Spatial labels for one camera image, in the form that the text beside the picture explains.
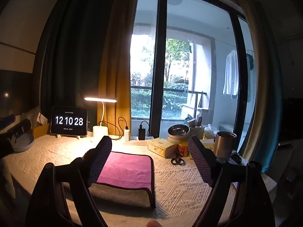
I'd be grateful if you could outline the hanging white shirt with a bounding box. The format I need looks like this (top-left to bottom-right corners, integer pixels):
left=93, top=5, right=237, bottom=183
left=223, top=50, right=240, bottom=96

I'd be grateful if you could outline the beige curtain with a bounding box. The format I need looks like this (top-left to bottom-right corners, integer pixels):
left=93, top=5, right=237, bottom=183
left=228, top=0, right=269, bottom=162

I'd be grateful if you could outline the black charging cable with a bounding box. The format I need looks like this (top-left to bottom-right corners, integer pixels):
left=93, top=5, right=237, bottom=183
left=98, top=117, right=130, bottom=140

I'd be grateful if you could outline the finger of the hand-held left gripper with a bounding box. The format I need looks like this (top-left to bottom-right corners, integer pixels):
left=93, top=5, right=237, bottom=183
left=6, top=119, right=32, bottom=138
left=0, top=114, right=16, bottom=130

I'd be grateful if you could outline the black charger block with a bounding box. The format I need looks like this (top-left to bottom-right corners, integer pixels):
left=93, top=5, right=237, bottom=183
left=138, top=121, right=150, bottom=140

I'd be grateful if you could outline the magenta towel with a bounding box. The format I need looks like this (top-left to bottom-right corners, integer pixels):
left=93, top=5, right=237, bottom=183
left=96, top=151, right=156, bottom=209

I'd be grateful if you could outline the metal cup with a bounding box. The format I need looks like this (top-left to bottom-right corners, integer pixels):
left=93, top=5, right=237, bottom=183
left=214, top=131, right=237, bottom=161

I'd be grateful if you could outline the metal mesh basket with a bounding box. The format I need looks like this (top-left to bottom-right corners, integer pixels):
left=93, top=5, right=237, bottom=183
left=189, top=125, right=205, bottom=140

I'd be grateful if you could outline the grey round tray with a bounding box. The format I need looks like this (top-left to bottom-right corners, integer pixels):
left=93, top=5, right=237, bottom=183
left=12, top=132, right=35, bottom=152

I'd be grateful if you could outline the white power strip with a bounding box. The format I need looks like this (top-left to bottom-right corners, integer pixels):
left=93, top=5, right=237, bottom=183
left=123, top=136, right=155, bottom=146

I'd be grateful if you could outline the yellow bottle with red label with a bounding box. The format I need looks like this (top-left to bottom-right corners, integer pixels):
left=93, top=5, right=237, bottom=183
left=178, top=141, right=190, bottom=157

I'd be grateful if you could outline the white desk lamp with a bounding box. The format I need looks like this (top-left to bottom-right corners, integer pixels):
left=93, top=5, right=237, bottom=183
left=84, top=96, right=118, bottom=144

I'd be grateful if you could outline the metal bowl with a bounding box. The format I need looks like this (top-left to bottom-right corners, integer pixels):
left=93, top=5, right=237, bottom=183
left=167, top=124, right=190, bottom=138

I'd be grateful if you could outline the mustard yellow curtain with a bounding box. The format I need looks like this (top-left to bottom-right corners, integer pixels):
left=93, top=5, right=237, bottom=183
left=97, top=0, right=141, bottom=136

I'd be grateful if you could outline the white textured tablecloth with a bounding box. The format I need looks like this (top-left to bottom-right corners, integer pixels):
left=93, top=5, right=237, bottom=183
left=2, top=134, right=239, bottom=227

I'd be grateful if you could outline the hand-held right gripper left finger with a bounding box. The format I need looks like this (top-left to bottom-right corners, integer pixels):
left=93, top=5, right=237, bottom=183
left=25, top=136, right=112, bottom=227

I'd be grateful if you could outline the balcony railing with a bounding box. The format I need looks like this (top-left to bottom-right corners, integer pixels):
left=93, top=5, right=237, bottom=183
left=131, top=85, right=209, bottom=111

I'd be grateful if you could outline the tablet with clock display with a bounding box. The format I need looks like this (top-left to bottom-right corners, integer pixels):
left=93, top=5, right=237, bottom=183
left=50, top=106, right=88, bottom=137

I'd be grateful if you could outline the grey towel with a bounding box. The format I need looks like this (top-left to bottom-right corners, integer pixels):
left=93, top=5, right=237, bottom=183
left=62, top=182, right=152, bottom=209

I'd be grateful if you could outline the black window frame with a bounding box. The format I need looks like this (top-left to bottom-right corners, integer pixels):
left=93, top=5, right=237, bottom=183
left=131, top=0, right=257, bottom=158

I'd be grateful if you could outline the cardboard box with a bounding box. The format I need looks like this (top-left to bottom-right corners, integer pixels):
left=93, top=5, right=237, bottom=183
left=32, top=122, right=52, bottom=139

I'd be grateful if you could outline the teal curtain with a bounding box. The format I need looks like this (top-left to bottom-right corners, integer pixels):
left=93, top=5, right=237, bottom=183
left=254, top=2, right=286, bottom=176

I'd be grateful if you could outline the small black device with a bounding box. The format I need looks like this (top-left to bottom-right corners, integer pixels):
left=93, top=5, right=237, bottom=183
left=230, top=150, right=242, bottom=164

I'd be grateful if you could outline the pale yellow tissue pack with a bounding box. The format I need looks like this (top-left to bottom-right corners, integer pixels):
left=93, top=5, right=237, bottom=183
left=203, top=125, right=216, bottom=150

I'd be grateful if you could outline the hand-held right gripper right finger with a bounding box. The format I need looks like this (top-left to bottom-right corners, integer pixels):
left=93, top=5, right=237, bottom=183
left=188, top=136, right=276, bottom=227

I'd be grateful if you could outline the hanging dark garment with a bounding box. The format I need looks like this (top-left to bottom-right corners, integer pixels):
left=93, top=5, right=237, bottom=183
left=246, top=53, right=254, bottom=71

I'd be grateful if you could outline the dark green curtain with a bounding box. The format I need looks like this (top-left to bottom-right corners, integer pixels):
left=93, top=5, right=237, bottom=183
left=40, top=0, right=120, bottom=126

